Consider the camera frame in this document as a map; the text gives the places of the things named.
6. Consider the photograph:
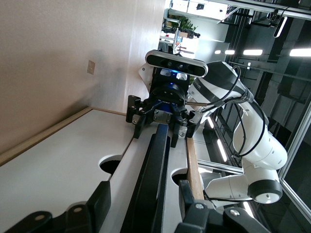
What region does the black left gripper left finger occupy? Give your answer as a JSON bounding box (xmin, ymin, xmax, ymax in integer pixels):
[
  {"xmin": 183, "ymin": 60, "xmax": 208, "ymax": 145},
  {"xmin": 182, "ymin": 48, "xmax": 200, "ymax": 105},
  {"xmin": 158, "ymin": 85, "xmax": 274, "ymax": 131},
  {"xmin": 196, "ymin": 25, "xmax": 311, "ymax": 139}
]
[{"xmin": 4, "ymin": 181, "xmax": 112, "ymax": 233}]

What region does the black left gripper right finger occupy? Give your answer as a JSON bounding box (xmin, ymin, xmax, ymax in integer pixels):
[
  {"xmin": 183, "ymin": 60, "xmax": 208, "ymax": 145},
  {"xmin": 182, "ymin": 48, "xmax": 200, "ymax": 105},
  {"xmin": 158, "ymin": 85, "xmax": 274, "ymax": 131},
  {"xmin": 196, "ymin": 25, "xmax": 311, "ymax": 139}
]
[{"xmin": 174, "ymin": 179, "xmax": 271, "ymax": 233}]

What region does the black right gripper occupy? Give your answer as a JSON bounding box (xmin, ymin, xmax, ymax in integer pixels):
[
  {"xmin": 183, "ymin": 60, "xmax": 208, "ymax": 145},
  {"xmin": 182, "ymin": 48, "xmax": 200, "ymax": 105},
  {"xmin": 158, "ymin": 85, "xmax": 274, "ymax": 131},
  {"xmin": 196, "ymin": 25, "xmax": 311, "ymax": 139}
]
[{"xmin": 125, "ymin": 82, "xmax": 203, "ymax": 148}]

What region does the black metal drawer handle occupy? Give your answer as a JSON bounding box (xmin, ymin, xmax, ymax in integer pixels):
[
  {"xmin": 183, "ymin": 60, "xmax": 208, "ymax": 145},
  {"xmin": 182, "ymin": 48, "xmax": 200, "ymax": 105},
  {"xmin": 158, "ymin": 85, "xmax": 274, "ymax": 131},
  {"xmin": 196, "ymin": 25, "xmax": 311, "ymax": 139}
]
[{"xmin": 118, "ymin": 123, "xmax": 172, "ymax": 233}]

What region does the white handled drawer front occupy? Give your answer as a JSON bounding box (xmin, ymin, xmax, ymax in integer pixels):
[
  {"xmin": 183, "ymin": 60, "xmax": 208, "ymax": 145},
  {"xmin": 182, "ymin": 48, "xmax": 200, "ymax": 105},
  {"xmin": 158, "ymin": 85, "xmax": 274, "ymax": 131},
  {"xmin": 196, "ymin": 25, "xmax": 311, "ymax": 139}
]
[{"xmin": 99, "ymin": 120, "xmax": 190, "ymax": 233}]

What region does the light wooden drawer cabinet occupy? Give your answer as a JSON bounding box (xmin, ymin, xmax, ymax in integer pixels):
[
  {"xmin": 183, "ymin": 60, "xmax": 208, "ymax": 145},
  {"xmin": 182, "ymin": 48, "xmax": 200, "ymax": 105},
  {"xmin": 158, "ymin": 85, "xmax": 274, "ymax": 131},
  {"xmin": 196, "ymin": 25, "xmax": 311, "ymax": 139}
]
[{"xmin": 0, "ymin": 106, "xmax": 205, "ymax": 201}]

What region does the white plain drawer front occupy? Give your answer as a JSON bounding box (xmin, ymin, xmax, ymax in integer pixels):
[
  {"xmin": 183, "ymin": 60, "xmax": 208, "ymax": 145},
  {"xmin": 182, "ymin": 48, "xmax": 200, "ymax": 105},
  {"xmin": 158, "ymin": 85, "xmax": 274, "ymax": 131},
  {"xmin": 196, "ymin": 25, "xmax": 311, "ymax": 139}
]
[{"xmin": 0, "ymin": 108, "xmax": 135, "ymax": 233}]

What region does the small brown tape patch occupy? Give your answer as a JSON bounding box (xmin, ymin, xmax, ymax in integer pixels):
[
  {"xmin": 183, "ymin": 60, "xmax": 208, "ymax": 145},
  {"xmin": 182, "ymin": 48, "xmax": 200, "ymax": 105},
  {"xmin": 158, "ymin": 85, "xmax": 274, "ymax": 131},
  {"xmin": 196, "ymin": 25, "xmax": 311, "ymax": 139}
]
[{"xmin": 86, "ymin": 59, "xmax": 96, "ymax": 75}]

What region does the green potted plant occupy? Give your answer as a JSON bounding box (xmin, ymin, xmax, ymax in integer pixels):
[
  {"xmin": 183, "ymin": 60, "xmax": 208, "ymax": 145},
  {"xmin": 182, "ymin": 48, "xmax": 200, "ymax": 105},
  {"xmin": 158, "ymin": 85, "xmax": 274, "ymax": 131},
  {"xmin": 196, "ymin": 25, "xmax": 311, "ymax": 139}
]
[{"xmin": 178, "ymin": 16, "xmax": 201, "ymax": 39}]

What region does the bright ceiling light panel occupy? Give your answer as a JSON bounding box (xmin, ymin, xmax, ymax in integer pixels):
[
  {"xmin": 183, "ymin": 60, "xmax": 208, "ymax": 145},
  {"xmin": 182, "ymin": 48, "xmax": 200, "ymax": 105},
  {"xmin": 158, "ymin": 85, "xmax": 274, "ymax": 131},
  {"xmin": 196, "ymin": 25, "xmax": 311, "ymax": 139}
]
[
  {"xmin": 242, "ymin": 49, "xmax": 264, "ymax": 56},
  {"xmin": 289, "ymin": 48, "xmax": 311, "ymax": 57}
]

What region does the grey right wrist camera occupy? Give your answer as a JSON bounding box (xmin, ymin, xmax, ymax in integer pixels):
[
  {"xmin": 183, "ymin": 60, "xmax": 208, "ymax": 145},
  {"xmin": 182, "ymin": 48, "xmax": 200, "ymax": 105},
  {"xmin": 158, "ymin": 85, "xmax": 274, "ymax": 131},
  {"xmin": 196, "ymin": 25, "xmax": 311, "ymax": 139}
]
[{"xmin": 145, "ymin": 49, "xmax": 209, "ymax": 79}]

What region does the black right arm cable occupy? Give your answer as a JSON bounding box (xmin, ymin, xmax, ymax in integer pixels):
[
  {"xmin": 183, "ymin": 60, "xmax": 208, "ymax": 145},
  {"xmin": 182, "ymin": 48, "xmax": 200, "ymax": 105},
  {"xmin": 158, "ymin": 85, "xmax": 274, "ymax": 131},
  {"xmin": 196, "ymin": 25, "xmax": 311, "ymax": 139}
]
[{"xmin": 186, "ymin": 65, "xmax": 269, "ymax": 159}]

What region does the aluminium cell frame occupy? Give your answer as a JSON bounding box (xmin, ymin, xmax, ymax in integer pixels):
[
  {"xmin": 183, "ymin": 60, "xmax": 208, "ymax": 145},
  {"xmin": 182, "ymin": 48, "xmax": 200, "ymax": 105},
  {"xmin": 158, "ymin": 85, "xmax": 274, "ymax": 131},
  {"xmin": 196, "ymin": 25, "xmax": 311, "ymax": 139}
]
[{"xmin": 276, "ymin": 106, "xmax": 311, "ymax": 219}]

